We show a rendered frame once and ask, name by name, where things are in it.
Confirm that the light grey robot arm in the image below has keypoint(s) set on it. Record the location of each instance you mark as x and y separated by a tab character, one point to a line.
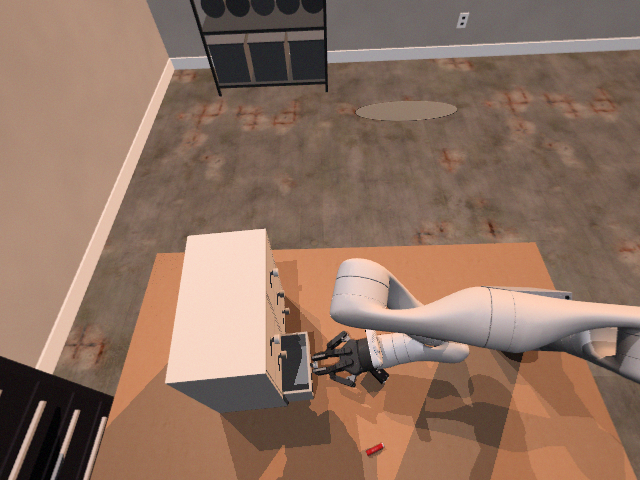
495	319

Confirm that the black 9v battery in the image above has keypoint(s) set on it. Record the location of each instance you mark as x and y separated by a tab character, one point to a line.
381	375

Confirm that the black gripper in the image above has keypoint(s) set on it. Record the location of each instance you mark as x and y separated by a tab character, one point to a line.
349	359

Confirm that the red battery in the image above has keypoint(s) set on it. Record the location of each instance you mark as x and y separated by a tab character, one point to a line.
374	449

